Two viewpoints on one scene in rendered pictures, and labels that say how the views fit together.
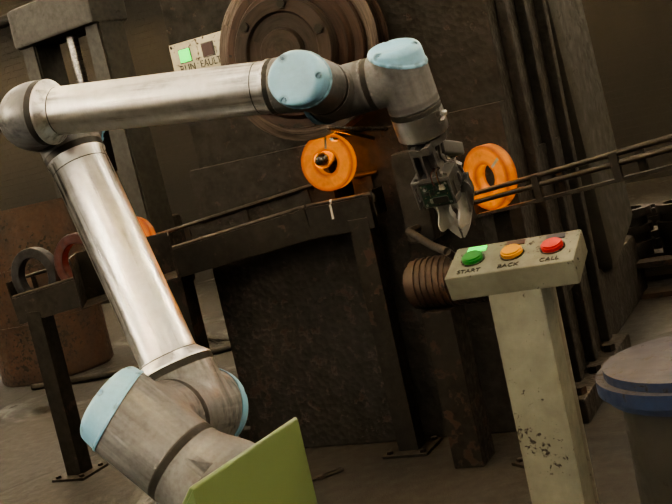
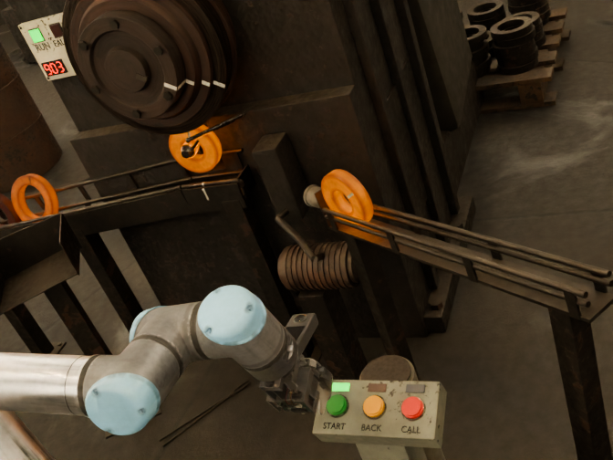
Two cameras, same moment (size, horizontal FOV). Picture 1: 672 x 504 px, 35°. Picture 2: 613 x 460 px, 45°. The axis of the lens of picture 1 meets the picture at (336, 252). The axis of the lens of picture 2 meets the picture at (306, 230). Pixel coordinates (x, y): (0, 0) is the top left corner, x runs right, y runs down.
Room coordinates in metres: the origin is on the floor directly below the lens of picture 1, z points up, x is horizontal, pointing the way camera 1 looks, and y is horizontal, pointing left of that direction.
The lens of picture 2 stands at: (0.90, -0.38, 1.61)
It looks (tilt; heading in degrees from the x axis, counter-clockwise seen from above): 31 degrees down; 4
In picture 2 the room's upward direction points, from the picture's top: 22 degrees counter-clockwise
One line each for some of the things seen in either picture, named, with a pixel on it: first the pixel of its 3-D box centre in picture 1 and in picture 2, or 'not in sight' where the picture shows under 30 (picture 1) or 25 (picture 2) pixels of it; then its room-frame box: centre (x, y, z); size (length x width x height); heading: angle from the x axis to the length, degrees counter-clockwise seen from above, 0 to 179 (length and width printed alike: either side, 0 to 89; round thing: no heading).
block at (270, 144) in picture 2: (419, 194); (283, 176); (2.76, -0.25, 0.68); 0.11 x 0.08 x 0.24; 154
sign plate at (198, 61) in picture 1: (213, 66); (67, 45); (3.10, 0.23, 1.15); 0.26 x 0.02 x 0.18; 64
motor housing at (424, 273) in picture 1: (468, 358); (342, 320); (2.59, -0.26, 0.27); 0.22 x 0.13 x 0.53; 64
